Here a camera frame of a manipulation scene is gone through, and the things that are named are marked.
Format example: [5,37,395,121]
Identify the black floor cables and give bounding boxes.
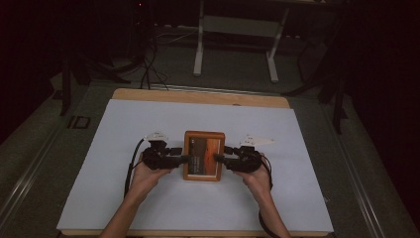
[137,31,170,91]

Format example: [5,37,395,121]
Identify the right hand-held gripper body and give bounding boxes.
[230,134,276,175]

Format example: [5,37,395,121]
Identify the white metal desk frame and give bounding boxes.
[192,0,292,84]

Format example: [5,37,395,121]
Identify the person's left hand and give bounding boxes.
[130,153,172,201]

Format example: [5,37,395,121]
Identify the metal floor rail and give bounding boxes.
[149,83,282,97]
[330,107,388,238]
[0,123,68,229]

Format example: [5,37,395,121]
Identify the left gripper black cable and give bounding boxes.
[123,138,147,199]

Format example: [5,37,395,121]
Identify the dark metal stand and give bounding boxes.
[281,33,351,135]
[58,49,133,117]

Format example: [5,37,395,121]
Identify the wooden table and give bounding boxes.
[60,87,332,238]

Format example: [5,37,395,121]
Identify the wooden picture frame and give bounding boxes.
[182,130,227,182]

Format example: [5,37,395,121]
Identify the person's right hand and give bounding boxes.
[235,153,273,201]

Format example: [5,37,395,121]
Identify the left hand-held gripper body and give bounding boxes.
[141,131,174,172]

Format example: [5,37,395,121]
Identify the white paper sheet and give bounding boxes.
[55,98,335,233]

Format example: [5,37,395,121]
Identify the floor socket plate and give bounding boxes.
[66,115,92,130]

